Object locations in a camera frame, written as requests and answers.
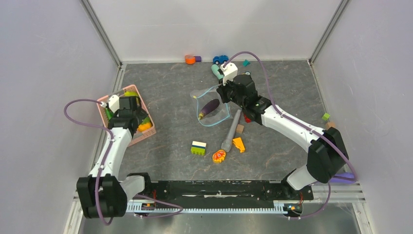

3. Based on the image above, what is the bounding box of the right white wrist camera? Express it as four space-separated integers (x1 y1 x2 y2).
220 62 238 86

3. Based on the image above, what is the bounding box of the pink plastic basket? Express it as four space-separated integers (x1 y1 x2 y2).
97 85 156 146

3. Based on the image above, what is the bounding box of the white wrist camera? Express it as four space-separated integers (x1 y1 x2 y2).
100 95 120 113
220 62 238 86

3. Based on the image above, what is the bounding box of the tan wooden cube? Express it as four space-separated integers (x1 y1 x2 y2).
325 121 336 130

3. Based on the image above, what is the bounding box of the clear zip top bag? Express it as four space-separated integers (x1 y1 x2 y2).
189 85 231 127

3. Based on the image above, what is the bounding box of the lime green cube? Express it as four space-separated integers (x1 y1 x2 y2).
321 113 330 122

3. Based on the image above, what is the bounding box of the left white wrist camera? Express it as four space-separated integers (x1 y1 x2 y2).
100 95 120 113

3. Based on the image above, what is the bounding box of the yellow toy corn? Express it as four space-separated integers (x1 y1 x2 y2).
137 117 153 132

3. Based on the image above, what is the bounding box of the small brown cube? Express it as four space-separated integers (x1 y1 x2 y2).
236 124 244 134

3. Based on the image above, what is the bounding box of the yellow red round toy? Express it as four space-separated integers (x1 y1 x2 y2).
212 150 226 163

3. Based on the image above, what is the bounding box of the grey toy microphone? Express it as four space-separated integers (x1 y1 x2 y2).
221 109 242 152

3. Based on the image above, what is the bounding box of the blue toy car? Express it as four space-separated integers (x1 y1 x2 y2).
212 55 229 65

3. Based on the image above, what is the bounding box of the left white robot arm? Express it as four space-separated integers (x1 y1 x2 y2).
76 96 153 221

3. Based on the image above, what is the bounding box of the green toy pear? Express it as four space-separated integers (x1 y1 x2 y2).
124 91 139 97

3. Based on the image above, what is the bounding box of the mint green toy microphone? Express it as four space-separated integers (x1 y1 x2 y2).
211 64 224 80

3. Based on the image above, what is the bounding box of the blue green red block stack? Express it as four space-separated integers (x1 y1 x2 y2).
244 114 252 123

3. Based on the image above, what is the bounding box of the purple toy eggplant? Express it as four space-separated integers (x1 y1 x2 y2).
198 98 220 120

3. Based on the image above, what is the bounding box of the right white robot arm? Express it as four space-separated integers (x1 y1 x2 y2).
217 74 349 199

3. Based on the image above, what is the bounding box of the green white brick stack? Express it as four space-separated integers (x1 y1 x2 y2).
190 141 207 156

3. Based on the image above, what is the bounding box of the light green toy bean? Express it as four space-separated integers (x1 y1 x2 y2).
104 108 113 121

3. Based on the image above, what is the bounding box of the orange toy wedge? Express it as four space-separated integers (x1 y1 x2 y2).
232 137 245 153

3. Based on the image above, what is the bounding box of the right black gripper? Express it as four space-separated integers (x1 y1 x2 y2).
217 75 245 108

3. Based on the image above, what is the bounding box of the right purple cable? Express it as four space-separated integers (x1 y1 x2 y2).
223 51 359 220

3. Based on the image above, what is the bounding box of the orange half-round block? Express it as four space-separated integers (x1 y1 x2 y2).
184 55 196 64

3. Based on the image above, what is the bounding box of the teal triangle block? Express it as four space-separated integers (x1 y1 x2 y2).
243 59 250 67

